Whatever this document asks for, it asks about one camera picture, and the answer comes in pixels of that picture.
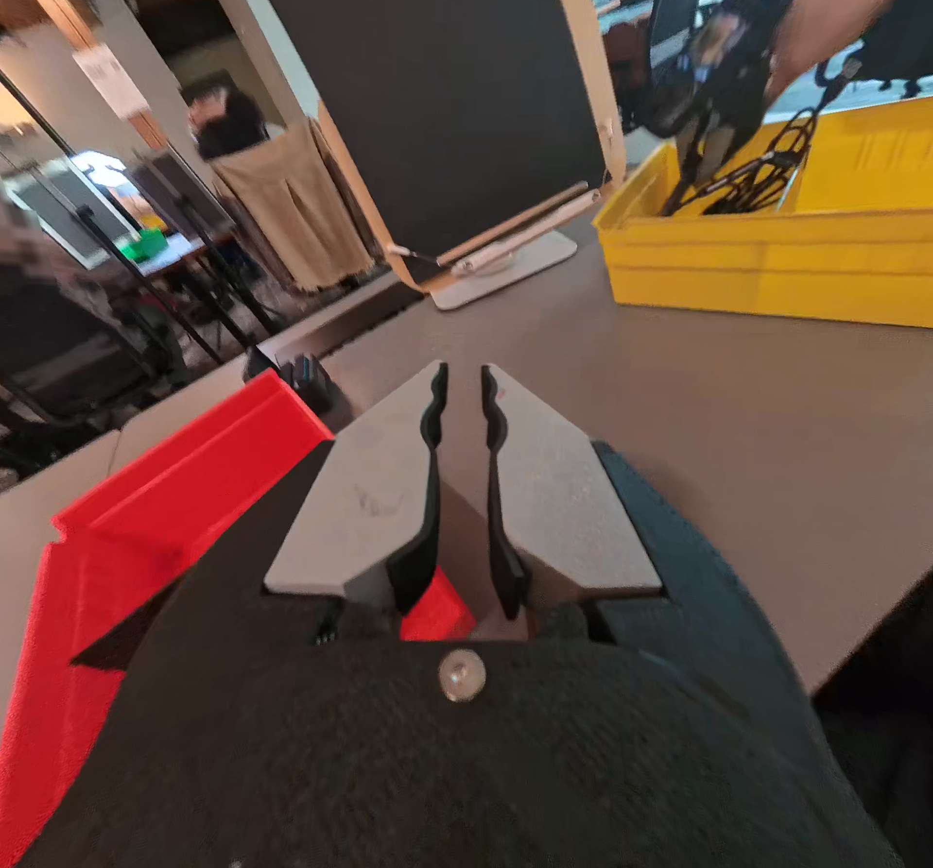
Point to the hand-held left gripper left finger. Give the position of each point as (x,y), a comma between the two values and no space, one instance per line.
(350,511)

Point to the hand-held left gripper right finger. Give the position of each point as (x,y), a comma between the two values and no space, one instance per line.
(576,511)

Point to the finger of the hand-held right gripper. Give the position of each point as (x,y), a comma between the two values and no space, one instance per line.
(721,147)
(685,161)

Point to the yellow plastic bin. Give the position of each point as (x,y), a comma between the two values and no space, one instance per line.
(765,263)

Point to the red plastic bin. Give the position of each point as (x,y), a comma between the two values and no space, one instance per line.
(146,518)

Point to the person's right forearm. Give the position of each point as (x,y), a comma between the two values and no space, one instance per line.
(904,1)

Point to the person's right hand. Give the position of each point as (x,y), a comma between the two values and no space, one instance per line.
(824,8)

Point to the black office chair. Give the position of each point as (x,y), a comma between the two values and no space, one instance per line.
(65,358)
(678,8)

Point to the black charging case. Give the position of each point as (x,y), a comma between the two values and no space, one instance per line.
(310,387)

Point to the wooden backing board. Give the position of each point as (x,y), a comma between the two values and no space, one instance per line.
(590,66)

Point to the black display panel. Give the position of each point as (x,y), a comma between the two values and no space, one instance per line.
(437,81)

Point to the beige hanging cloth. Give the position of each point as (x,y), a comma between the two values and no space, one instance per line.
(291,205)

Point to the green plastic bin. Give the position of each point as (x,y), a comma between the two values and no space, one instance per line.
(142,245)

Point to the glass panel on stand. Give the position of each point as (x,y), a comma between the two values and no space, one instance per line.
(175,190)
(65,212)

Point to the white paper notice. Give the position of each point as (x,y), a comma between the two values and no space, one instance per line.
(113,81)

